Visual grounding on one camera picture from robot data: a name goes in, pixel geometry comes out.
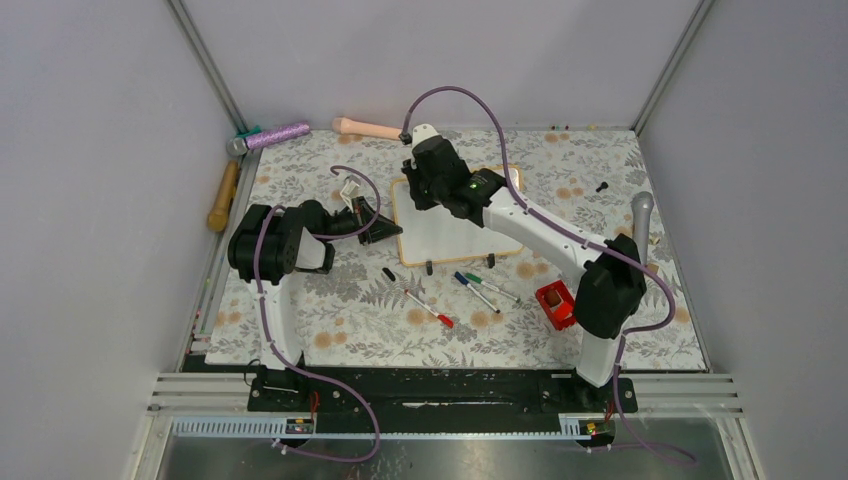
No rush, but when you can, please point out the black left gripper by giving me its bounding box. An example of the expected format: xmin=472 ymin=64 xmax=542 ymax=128
xmin=321 ymin=197 xmax=402 ymax=246

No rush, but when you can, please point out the yellow framed whiteboard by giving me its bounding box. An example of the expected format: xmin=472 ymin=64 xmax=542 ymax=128
xmin=390 ymin=178 xmax=524 ymax=267

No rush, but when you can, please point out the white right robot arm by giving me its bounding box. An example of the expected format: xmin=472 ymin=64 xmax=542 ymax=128
xmin=400 ymin=131 xmax=646 ymax=412

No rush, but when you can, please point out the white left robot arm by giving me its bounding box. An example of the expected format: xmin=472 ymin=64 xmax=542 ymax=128
xmin=227 ymin=196 xmax=403 ymax=370

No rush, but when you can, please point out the floral patterned table mat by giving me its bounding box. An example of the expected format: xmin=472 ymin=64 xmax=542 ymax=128
xmin=205 ymin=127 xmax=707 ymax=370

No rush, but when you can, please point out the blue capped marker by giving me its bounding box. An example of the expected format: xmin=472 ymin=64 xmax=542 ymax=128
xmin=454 ymin=272 xmax=501 ymax=314

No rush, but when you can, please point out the green capped marker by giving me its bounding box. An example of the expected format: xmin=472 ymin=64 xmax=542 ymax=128
xmin=464 ymin=272 xmax=521 ymax=303

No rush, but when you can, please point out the red capped marker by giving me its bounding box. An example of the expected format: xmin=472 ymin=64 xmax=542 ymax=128
xmin=404 ymin=290 xmax=454 ymax=328

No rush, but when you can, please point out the pink toy microphone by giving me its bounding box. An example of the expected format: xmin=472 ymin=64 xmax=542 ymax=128
xmin=332 ymin=117 xmax=401 ymax=141

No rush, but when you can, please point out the purple glitter toy microphone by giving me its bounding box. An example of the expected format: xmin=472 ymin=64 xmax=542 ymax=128
xmin=225 ymin=122 xmax=311 ymax=157

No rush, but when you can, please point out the red plastic box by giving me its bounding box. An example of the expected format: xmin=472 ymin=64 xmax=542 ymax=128
xmin=535 ymin=280 xmax=577 ymax=331

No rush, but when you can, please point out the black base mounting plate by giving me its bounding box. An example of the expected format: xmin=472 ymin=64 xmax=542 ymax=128
xmin=235 ymin=364 xmax=639 ymax=433

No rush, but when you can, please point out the silver toy microphone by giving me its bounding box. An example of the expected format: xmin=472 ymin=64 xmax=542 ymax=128
xmin=631 ymin=191 xmax=655 ymax=265

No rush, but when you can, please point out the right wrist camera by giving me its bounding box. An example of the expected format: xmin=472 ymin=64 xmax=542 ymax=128
xmin=399 ymin=124 xmax=440 ymax=148

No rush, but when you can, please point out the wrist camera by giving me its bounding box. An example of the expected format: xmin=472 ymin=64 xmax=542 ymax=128
xmin=339 ymin=178 xmax=360 ymax=204
xmin=399 ymin=124 xmax=440 ymax=148

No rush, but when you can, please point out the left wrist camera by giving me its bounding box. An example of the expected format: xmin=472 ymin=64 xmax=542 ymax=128
xmin=339 ymin=178 xmax=360 ymax=204

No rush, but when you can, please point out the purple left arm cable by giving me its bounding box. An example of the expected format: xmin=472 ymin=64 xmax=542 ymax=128
xmin=254 ymin=164 xmax=384 ymax=465

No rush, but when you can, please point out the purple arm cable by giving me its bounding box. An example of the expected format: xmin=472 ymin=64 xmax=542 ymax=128
xmin=254 ymin=164 xmax=384 ymax=465
xmin=401 ymin=86 xmax=698 ymax=468

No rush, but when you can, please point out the white slotted cable duct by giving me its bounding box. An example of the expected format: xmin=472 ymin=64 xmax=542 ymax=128
xmin=171 ymin=414 xmax=600 ymax=441

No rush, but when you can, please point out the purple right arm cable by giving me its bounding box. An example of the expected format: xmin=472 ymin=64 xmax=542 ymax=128
xmin=401 ymin=86 xmax=698 ymax=468

